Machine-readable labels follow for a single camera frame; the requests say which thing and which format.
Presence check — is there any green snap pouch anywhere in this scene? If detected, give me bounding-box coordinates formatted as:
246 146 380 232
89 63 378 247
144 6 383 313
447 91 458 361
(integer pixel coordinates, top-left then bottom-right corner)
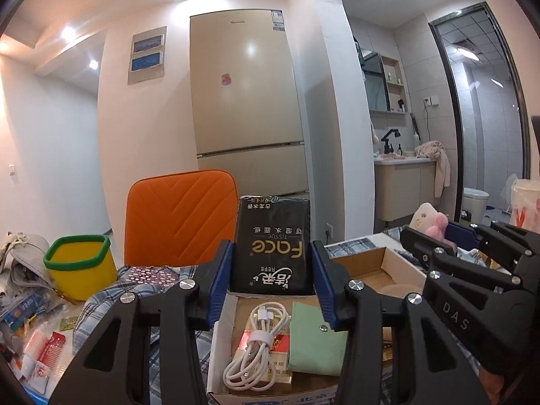
287 301 349 376

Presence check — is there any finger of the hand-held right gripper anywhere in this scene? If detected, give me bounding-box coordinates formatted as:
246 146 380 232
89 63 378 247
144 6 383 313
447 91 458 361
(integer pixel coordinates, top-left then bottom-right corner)
400 227 540 374
447 219 540 262

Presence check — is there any orange chair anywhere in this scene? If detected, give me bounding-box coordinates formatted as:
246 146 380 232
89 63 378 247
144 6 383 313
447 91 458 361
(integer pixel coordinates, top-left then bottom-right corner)
124 170 239 267

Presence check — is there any black tissue pack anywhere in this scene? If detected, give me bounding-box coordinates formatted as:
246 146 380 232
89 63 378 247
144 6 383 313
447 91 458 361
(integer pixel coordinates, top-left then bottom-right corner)
228 195 315 296

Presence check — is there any pink and white plush toy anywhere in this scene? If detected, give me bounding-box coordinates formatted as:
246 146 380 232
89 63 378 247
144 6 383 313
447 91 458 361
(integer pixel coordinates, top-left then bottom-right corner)
412 202 454 247

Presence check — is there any blue plaid cloth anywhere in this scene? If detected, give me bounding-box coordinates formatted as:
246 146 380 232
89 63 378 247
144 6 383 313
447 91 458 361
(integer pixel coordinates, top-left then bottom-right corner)
72 225 482 405

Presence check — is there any red and gold cigarette pack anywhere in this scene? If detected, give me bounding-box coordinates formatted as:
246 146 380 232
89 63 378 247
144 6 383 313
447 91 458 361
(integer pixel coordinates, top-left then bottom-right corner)
234 331 294 393

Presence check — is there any bathroom vanity cabinet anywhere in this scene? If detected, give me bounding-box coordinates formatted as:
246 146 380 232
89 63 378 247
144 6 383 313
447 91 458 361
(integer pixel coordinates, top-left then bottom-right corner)
373 158 437 222

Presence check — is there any black door frame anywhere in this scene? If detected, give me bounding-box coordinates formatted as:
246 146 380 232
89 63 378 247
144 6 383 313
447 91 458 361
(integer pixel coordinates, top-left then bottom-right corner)
428 3 532 180

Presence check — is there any grey wall panel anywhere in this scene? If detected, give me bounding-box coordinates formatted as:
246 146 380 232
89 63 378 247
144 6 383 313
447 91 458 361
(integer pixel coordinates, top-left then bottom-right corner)
128 26 167 86

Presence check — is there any grey bag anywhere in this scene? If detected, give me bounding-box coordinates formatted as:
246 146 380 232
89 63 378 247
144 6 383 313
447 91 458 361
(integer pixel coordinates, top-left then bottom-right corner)
0 232 53 292

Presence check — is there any beige refrigerator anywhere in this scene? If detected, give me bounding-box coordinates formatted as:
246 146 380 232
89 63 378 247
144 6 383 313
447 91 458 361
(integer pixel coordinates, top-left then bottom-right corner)
189 8 311 199

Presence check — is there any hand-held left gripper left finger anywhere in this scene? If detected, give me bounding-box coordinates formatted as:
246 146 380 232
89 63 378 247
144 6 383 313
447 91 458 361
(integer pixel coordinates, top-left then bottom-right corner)
48 240 235 405

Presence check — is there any white trash can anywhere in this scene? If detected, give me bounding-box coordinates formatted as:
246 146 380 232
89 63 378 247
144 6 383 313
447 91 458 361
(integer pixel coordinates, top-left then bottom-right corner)
462 188 490 224

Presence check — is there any red comb packet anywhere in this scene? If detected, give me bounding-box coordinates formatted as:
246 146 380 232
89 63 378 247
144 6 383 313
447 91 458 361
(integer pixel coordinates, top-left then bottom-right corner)
19 331 66 393

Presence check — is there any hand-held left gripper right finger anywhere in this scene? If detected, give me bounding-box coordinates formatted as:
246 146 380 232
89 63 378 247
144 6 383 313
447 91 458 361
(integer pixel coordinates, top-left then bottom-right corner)
310 240 482 405

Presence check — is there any pink towel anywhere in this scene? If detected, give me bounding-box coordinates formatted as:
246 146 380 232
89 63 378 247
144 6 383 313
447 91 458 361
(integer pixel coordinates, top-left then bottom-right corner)
415 140 451 198

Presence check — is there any pink dotted cloth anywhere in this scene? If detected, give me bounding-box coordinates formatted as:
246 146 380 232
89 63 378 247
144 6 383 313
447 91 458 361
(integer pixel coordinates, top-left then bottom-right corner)
124 265 182 285

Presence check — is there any cardboard box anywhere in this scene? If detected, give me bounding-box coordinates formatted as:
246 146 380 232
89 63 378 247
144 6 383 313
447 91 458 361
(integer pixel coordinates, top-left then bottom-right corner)
207 245 427 405

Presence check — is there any black faucet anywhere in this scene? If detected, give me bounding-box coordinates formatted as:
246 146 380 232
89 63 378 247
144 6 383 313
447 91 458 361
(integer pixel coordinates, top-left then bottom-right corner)
381 129 401 155

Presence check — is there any white charging cable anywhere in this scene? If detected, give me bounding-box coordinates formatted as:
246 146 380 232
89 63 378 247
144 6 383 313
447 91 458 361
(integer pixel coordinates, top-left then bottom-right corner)
222 301 293 392

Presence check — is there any bathroom mirror cabinet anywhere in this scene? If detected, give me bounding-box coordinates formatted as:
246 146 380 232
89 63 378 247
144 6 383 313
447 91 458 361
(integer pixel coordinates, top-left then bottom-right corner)
360 48 412 114

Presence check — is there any yellow bin with green rim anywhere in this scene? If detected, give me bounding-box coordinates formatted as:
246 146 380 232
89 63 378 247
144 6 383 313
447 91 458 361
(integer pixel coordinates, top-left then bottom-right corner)
43 236 118 302

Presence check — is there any blue and white packet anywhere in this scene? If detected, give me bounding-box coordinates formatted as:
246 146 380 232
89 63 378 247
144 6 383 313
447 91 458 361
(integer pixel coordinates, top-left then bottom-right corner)
0 291 55 330

